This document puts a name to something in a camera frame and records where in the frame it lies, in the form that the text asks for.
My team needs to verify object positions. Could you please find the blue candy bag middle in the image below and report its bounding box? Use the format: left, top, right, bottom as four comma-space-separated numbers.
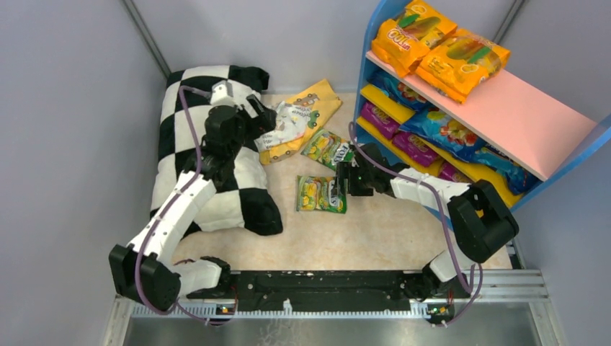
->
399, 107, 486, 163

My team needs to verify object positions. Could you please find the orange candy bag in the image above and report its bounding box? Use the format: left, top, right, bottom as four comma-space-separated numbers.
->
371, 1, 458, 78

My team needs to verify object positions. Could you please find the blue yellow pink shelf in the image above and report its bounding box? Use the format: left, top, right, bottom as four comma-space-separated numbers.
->
352, 0, 611, 230

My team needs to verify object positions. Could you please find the yellow white printed cloth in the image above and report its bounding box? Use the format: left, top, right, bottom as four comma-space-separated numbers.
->
255, 79, 342, 165

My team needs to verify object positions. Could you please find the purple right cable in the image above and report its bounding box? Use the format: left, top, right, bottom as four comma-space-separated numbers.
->
347, 121, 484, 328

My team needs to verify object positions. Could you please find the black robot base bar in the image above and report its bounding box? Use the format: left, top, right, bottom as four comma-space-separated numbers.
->
188, 270, 469, 312

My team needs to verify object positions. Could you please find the green yellow candy bag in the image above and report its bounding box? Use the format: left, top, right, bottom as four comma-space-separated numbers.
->
301, 128, 354, 171

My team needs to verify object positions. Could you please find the grey aluminium rail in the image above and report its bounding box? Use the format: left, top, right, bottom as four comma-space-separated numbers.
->
102, 272, 550, 321

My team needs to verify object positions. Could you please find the black white checkered pillow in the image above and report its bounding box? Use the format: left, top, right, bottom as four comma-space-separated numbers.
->
151, 65, 283, 236

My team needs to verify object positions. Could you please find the purple cable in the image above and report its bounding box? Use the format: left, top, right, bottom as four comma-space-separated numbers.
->
133, 86, 240, 327
347, 121, 484, 328

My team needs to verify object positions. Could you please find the orange candy bag floor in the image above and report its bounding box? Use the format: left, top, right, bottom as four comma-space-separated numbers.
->
415, 28, 511, 104

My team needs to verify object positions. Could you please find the blue candy bag right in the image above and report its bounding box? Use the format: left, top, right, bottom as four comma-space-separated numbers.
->
472, 143, 540, 195

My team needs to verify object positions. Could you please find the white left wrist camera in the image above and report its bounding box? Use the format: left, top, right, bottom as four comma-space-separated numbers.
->
210, 80, 251, 107

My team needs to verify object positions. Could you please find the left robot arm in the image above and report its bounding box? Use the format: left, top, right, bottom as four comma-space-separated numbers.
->
109, 95, 277, 314

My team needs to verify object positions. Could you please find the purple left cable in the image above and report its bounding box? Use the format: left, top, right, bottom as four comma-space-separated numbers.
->
133, 86, 240, 327

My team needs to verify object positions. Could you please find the blue candy bag upper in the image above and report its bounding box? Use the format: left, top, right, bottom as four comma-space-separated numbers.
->
367, 70, 431, 112

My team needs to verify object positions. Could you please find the purple candy bag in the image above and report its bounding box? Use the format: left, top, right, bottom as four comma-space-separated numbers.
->
360, 101, 400, 140
391, 131, 439, 167
437, 161, 471, 183

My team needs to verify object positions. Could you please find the blue candy bag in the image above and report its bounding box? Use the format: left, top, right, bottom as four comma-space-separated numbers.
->
399, 107, 486, 163
367, 70, 431, 112
472, 143, 540, 195

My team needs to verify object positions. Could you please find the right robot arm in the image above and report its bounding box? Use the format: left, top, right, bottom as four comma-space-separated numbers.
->
335, 143, 519, 285

